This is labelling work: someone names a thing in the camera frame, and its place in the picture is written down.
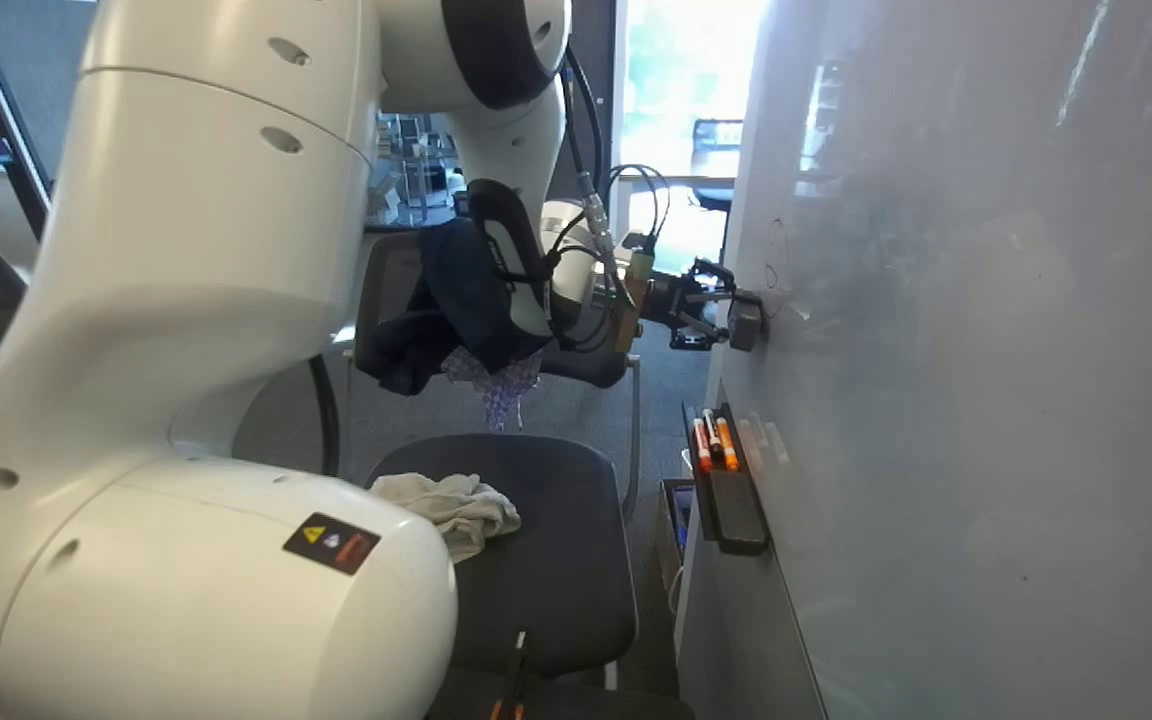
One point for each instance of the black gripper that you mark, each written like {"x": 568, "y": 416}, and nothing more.
{"x": 677, "y": 306}

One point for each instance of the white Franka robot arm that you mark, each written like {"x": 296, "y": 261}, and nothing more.
{"x": 202, "y": 203}

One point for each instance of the orange whiteboard marker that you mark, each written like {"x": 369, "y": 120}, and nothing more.
{"x": 700, "y": 444}
{"x": 727, "y": 441}

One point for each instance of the dark whiteboard marker tray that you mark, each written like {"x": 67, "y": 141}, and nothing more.
{"x": 699, "y": 512}

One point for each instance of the grey felt tray eraser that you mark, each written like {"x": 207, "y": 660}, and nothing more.
{"x": 739, "y": 512}

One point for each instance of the large white whiteboard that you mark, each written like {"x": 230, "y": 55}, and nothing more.
{"x": 1000, "y": 335}

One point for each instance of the dark grey chair seat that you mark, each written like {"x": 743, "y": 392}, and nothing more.
{"x": 549, "y": 560}

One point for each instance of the blue and white box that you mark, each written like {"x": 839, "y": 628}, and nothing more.
{"x": 677, "y": 512}

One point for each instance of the patterned light garment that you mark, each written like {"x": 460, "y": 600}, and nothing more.
{"x": 504, "y": 387}

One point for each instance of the dark jacket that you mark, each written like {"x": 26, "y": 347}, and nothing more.
{"x": 403, "y": 354}

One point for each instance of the white crumpled cloth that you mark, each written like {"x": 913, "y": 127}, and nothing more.
{"x": 457, "y": 506}

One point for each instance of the silver chair frame tube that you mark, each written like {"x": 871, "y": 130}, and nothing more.
{"x": 635, "y": 441}

